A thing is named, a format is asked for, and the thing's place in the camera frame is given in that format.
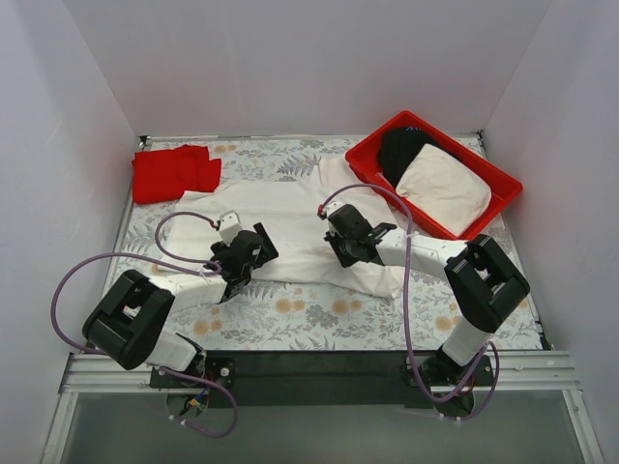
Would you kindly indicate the cream folded t shirt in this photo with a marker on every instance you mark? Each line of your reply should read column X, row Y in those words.
column 444, row 189

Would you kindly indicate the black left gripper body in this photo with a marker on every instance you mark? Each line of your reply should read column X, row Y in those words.
column 265, row 242

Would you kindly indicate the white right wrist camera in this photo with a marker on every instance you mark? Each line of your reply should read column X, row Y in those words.
column 326, row 210

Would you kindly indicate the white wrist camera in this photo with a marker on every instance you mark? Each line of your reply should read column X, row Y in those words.
column 326, row 210
column 229, row 225

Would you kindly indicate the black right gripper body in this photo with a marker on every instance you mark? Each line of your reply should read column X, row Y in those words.
column 339, row 247

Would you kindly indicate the red folded t shirt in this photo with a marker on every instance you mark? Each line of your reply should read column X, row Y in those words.
column 165, row 175

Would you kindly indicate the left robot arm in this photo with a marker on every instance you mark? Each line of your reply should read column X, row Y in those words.
column 128, row 323

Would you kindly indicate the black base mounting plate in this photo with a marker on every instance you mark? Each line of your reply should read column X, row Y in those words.
column 315, row 378

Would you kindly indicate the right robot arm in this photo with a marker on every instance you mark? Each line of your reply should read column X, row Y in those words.
column 486, row 283

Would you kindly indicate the black t shirt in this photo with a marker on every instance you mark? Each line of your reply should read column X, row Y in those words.
column 399, row 147

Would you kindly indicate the white t shirt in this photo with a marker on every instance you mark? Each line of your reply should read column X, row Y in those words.
column 288, row 211

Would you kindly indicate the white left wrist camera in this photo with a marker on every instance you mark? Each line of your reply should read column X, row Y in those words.
column 229, row 225

